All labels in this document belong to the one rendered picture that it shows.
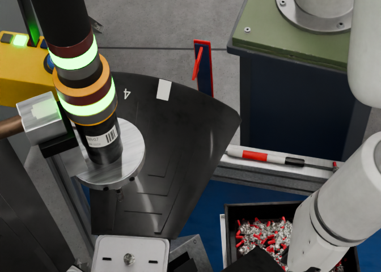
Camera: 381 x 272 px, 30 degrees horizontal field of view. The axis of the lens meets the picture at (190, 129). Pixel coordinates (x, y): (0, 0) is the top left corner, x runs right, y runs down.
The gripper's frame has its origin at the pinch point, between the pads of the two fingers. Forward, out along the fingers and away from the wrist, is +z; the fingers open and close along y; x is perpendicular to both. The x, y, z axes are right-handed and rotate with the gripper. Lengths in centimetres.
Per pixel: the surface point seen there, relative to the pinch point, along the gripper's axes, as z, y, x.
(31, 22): -52, 12, -38
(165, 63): 112, -107, -22
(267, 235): 17.0, -9.9, 0.0
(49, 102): -45, 14, -35
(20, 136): 108, -60, -59
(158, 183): -13.1, 2.0, -23.0
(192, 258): 4.9, 3.0, -13.8
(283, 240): 16.3, -9.5, 2.7
